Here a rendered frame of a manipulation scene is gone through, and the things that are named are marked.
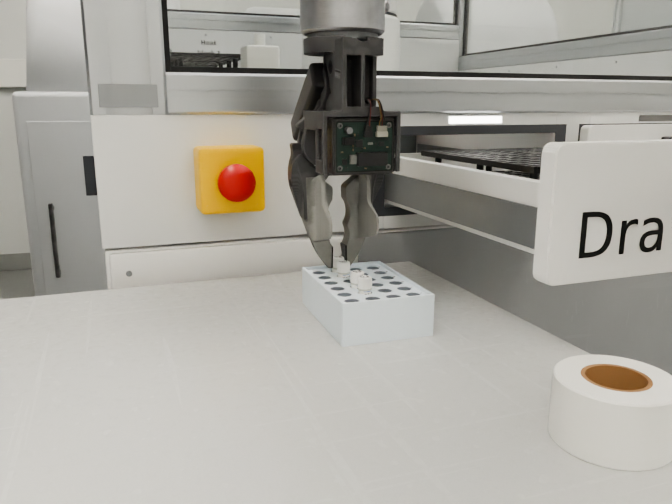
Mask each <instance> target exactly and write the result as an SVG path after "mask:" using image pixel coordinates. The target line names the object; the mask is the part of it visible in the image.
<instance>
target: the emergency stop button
mask: <svg viewBox="0 0 672 504"><path fill-rule="evenodd" d="M217 185H218V189H219V192H220V193H221V195H222V196H223V197H225V198H226V199H227V200H229V201H232V202H242V201H245V200H247V199H248V198H249V197H250V196H251V195H252V194H253V192H254V190H255V187H256V179H255V176H254V174H253V172H252V171H251V170H250V169H249V168H248V167H246V166H244V165H241V164H231V165H229V166H227V167H225V168H224V169H223V170H222V171H221V172H220V174H219V176H218V180H217Z"/></svg>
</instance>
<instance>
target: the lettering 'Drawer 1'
mask: <svg viewBox="0 0 672 504"><path fill-rule="evenodd" d="M588 217H601V218H603V219H604V220H605V222H606V225H607V234H606V239H605V242H604V244H603V246H602V247H601V248H600V249H599V250H597V251H594V252H587V253H585V243H586V232H587V222H588ZM651 222H655V223H657V224H658V226H659V230H652V231H648V232H646V233H644V234H643V235H642V237H641V239H640V243H639V246H640V249H641V251H643V252H651V251H653V250H654V249H655V248H656V251H657V250H661V244H662V236H663V222H662V220H661V219H659V218H649V219H646V220H644V225H646V224H648V223H651ZM632 224H637V225H638V219H633V220H631V221H629V222H628V223H627V220H626V221H622V226H621V236H620V245H619V254H623V253H624V244H625V236H626V231H627V229H628V227H629V226H630V225H632ZM644 225H643V226H644ZM612 231H613V225H612V220H611V218H610V217H609V215H607V214H606V213H603V212H583V215H582V226H581V236H580V247H579V258H589V257H595V256H598V255H600V254H602V253H603V252H605V251H606V249H607V248H608V246H609V244H610V242H611V238H612ZM656 234H658V237H657V241H656V243H655V244H654V245H653V246H652V247H649V248H647V247H645V244H644V242H645V239H646V237H647V236H650V235H656Z"/></svg>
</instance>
